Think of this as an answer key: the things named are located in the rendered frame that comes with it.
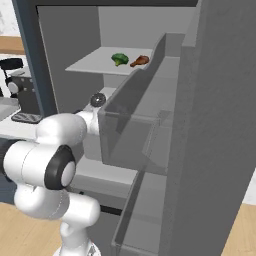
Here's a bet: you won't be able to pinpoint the black and silver coffee machine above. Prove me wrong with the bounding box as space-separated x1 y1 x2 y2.
0 57 44 125

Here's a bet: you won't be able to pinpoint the small grey door bin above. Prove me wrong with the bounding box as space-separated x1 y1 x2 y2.
111 169 168 256

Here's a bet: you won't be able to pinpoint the dark blue counter cupboards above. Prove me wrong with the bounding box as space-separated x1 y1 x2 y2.
0 137 18 205

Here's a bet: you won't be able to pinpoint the green broccoli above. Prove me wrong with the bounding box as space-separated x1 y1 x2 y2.
111 52 130 67

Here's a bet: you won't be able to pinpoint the grey fridge door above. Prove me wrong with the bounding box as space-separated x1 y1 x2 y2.
159 0 256 256

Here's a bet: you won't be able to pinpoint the grey fridge drawer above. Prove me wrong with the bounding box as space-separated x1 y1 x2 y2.
68 155 139 214

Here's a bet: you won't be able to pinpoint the grey fridge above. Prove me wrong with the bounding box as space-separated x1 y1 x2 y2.
11 0 204 256

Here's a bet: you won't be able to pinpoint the brown chicken drumstick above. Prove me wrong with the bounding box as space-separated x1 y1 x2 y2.
129 54 151 69

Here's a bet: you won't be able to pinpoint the grey fridge shelf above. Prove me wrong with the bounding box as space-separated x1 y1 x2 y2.
64 46 156 76

